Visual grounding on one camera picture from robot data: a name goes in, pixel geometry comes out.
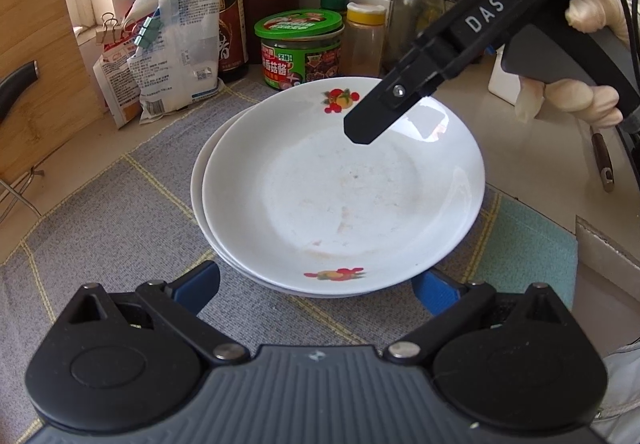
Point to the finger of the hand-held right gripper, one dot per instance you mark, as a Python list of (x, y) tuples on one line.
[(450, 39)]

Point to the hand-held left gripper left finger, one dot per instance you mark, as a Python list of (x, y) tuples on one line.
[(197, 286)]

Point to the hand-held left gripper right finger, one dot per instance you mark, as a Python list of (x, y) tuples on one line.
[(435, 291)]

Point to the white plate with fruit print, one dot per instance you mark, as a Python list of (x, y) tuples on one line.
[(325, 184), (196, 184)]

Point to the person's right hand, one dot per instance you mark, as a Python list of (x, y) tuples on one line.
[(570, 94)]

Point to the clear bottle with red cap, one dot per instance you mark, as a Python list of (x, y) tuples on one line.
[(412, 9)]

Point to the white box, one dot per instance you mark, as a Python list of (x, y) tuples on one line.
[(502, 84)]

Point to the spice jar with yellow lid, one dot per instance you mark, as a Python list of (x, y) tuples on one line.
[(365, 44)]

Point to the grey checked cloth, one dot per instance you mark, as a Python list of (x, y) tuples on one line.
[(125, 224)]

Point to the sauce jar with green lid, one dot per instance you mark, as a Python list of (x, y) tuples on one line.
[(300, 54)]

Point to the cardboard box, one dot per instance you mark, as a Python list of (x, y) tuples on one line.
[(610, 284)]

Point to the person's grey clothing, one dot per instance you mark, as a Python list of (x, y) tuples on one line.
[(625, 384)]

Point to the red and white food packet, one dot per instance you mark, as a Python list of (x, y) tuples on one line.
[(112, 89)]

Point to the dark soy sauce bottle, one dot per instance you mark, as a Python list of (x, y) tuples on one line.
[(230, 24)]

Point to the white plastic food packet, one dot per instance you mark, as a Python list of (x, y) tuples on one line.
[(180, 34)]

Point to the green binder clip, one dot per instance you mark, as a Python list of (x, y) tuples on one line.
[(147, 34)]

